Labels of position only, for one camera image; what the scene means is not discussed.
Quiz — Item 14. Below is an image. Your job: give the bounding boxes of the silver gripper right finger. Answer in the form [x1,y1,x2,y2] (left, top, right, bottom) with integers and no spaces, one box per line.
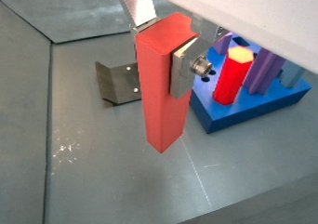
[170,14,229,99]

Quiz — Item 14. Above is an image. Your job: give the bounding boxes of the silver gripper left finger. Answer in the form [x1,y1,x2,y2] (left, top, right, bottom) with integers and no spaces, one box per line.
[119,0,160,33]

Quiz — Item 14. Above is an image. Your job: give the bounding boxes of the tall red rectangular block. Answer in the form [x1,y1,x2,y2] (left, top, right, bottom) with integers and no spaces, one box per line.
[135,12,195,153]

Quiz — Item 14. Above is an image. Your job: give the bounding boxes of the blue shape sorter board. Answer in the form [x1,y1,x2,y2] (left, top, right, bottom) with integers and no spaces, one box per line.
[190,33,310,133]

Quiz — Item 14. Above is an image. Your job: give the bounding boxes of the pink purple rectangular block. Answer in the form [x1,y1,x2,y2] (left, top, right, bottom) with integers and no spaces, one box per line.
[213,33,233,55]

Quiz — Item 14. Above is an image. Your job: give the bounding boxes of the red hexagonal prism block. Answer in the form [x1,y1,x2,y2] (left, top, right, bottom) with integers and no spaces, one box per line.
[213,46,254,105]

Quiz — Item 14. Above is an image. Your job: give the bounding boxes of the dark olive curved block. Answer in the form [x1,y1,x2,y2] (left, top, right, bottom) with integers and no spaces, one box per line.
[96,62,142,105]

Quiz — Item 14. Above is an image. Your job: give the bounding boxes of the purple star prism block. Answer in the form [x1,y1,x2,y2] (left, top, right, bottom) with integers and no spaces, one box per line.
[242,48,286,94]

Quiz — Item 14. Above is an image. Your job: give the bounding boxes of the light blue rounded block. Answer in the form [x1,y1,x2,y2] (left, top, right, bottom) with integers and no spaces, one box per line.
[281,60,305,88]

